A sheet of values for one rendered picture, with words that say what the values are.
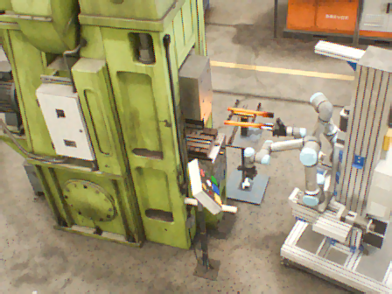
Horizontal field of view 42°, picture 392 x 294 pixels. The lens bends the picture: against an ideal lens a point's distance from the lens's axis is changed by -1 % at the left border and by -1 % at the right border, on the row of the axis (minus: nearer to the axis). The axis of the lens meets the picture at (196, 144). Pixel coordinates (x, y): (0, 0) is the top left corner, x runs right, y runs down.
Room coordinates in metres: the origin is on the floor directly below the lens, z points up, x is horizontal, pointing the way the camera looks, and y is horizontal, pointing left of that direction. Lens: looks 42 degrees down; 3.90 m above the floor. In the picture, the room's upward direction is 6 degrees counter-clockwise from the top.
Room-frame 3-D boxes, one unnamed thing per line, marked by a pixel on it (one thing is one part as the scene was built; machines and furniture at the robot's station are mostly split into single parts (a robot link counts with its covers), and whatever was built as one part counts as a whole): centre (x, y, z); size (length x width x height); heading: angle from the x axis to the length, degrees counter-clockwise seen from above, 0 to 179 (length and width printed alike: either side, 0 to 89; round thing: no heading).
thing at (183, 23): (3.43, 0.20, 2.06); 0.44 x 0.41 x 0.47; 68
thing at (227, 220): (3.23, -0.16, 0.01); 0.58 x 0.39 x 0.01; 158
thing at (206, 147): (3.33, 0.08, 0.96); 0.42 x 0.20 x 0.09; 68
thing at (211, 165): (3.38, 0.07, 0.69); 0.56 x 0.38 x 0.45; 68
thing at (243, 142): (3.64, -0.46, 0.73); 0.40 x 0.30 x 0.02; 156
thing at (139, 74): (3.12, 0.33, 1.15); 0.44 x 0.26 x 2.30; 68
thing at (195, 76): (3.37, 0.06, 1.56); 0.42 x 0.39 x 0.40; 68
